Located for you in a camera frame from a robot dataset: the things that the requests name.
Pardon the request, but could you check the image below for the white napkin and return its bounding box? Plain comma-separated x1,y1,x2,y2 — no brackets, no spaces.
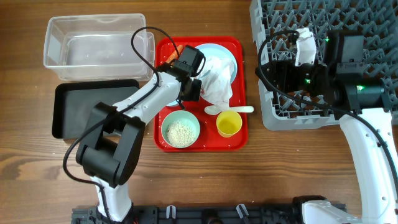
197,56,234,109

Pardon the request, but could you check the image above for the white plastic spoon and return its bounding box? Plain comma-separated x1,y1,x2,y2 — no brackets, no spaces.
204,105,254,115

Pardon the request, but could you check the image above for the green bowl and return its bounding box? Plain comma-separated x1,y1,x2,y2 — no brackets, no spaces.
161,110,200,148

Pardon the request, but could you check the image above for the yellow cup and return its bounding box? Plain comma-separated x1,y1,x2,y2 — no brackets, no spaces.
216,110,243,138

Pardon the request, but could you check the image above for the light blue bowl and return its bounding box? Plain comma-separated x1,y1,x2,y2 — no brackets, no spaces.
167,100,179,107

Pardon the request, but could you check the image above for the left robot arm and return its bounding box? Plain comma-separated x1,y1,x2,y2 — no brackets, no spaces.
73,45,206,223

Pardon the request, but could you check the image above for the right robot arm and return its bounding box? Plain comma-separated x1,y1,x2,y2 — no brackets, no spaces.
256,29,397,223

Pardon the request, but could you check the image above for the grey dishwasher rack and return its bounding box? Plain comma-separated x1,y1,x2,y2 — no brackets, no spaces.
249,0,397,131

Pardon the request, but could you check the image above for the orange carrot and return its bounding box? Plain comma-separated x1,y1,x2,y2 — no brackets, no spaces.
165,45,183,63

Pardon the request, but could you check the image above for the light blue plate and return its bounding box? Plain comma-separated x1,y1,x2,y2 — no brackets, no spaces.
196,43,238,83

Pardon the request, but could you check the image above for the red serving tray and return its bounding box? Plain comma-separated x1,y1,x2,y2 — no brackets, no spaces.
154,36,248,152

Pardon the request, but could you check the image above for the clear plastic bin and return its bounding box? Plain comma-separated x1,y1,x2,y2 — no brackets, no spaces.
43,13,155,81

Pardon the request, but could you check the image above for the black plastic tray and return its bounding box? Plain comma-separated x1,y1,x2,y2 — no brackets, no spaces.
52,79,139,139

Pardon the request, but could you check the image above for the right black cable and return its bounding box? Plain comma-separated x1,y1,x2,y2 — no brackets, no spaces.
255,29,398,200

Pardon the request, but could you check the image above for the black cable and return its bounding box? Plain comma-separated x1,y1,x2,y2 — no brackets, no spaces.
62,26,187,223
255,29,398,200

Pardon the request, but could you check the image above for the left black cable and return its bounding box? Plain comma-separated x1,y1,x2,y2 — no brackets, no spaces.
62,26,187,223

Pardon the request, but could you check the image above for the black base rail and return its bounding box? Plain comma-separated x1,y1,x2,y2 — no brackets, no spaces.
70,203,349,224

